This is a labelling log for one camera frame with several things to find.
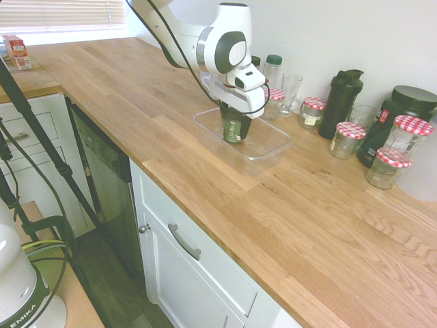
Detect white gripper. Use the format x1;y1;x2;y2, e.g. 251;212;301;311
208;79;267;142

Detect green cereal packet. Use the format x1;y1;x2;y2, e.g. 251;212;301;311
223;115;247;145

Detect clear plastic container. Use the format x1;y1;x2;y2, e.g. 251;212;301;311
193;107;293;177

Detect glass jar red checked lid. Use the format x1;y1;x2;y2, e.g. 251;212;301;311
365;148;413;191
381;115;435;162
328;122;367;161
264;87;287;122

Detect white mug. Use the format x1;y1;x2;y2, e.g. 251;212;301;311
201;71;219;93

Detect clear bottle green lid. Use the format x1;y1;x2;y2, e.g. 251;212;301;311
262;54;284;92

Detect tall glass mug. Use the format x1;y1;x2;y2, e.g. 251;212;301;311
274;73;305;118

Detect labelled jar red checked lid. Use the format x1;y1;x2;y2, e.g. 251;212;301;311
298;96;327;131

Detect black shaker bottle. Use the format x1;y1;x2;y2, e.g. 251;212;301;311
318;69;365;141

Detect clear glass tumbler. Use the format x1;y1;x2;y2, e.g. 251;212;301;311
348;103;378;133

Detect white kitchen cabinet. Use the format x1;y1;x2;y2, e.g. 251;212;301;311
128;158;310;328

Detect black protein tub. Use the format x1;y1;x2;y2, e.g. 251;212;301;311
356;85;437;169

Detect white drawer unit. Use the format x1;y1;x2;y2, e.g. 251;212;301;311
0;91;97;237

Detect white window blinds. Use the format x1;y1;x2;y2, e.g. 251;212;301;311
0;0;128;35

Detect small orange white box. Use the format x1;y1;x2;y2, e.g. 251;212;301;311
11;55;34;72

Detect orange white carton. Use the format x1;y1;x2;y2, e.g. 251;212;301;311
1;33;29;59

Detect tan wooden platform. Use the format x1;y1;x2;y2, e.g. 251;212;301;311
0;200;105;328

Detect silver drawer handle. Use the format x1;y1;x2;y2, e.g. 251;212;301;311
167;223;203;262

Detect dark green cable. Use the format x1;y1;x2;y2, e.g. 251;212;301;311
0;115;79;310

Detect black camera tripod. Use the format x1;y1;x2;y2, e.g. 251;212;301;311
0;57;115;244

